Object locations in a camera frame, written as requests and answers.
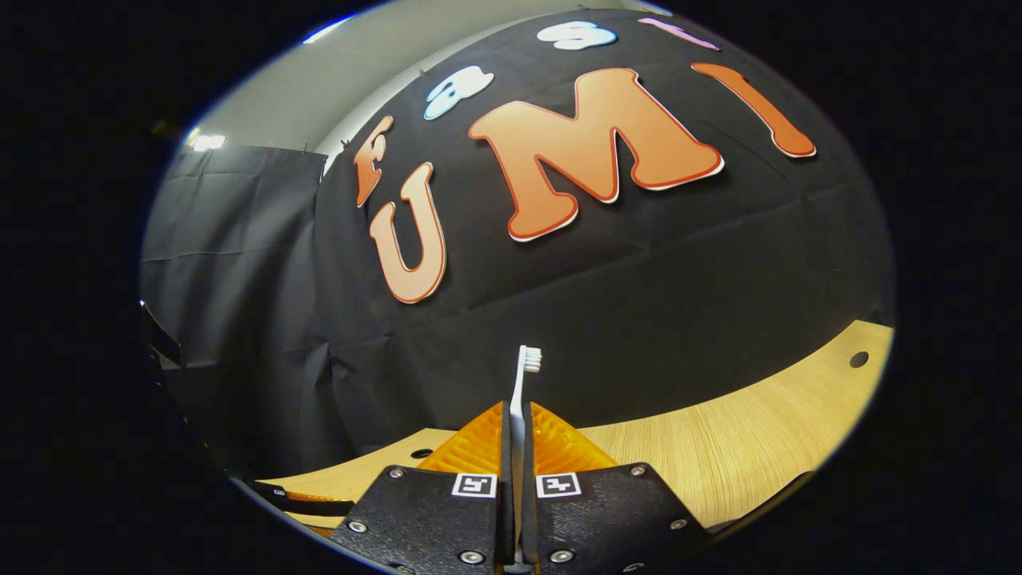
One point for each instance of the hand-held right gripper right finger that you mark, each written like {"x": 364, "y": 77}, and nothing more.
{"x": 607, "y": 511}

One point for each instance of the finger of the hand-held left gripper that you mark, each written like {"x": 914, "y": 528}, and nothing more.
{"x": 311, "y": 505}

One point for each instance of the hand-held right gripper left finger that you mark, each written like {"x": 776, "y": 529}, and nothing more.
{"x": 431, "y": 511}

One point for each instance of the white toothbrush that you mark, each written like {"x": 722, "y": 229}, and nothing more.
{"x": 528, "y": 359}

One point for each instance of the black side curtain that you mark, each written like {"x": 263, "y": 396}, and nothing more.
{"x": 231, "y": 279}

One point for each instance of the ceiling light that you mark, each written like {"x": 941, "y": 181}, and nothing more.
{"x": 207, "y": 142}

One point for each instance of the black backdrop cloth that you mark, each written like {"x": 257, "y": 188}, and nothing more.
{"x": 639, "y": 303}

